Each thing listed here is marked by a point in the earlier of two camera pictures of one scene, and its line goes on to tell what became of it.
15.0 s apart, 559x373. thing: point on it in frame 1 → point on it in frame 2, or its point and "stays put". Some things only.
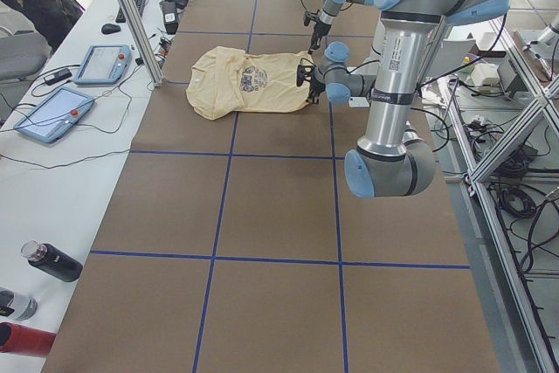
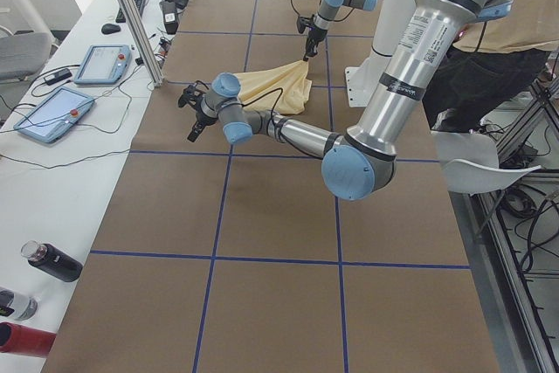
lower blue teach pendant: x=54 y=116 stays put
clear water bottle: x=17 y=306 stays put
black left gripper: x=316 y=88 → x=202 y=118
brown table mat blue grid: x=232 y=244 stays put
